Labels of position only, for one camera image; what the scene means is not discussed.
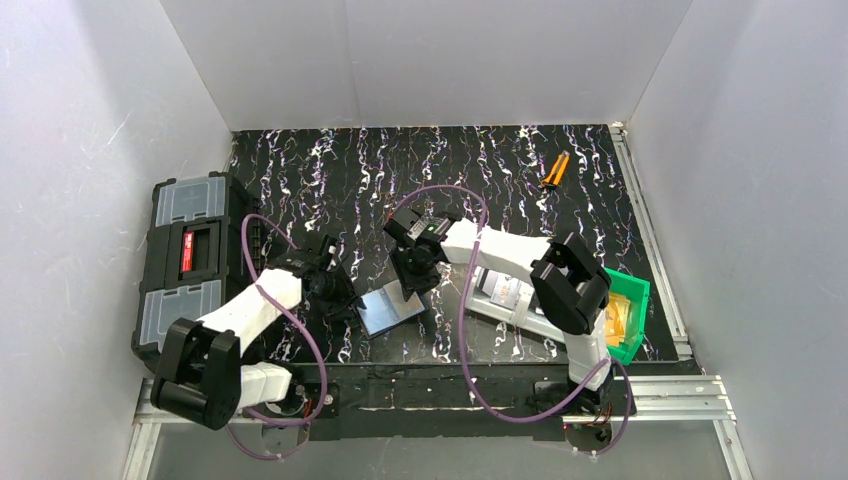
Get orange black utility knife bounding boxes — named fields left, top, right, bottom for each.
left=541, top=151, right=570, bottom=189

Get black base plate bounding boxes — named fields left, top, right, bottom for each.
left=308, top=363, right=636, bottom=442

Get black tool box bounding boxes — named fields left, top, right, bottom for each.
left=131, top=172, right=260, bottom=373

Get grey bin middle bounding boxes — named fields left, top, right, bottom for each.
left=515, top=307, right=565, bottom=344

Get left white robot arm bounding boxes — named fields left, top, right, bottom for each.
left=150, top=235, right=359, bottom=430

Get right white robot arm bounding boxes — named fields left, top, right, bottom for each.
left=383, top=208, right=612, bottom=392

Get gold cards in green bin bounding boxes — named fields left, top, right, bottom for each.
left=604, top=293, right=631, bottom=347

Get grey bin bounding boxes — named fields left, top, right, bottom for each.
left=465, top=267, right=533, bottom=327
left=515, top=307, right=565, bottom=344

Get grey bin left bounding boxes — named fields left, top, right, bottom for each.
left=465, top=267, right=533, bottom=327

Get white cards in left bin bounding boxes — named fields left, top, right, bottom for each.
left=477, top=269, right=508, bottom=297

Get green bin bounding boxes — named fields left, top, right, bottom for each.
left=603, top=269, right=651, bottom=365

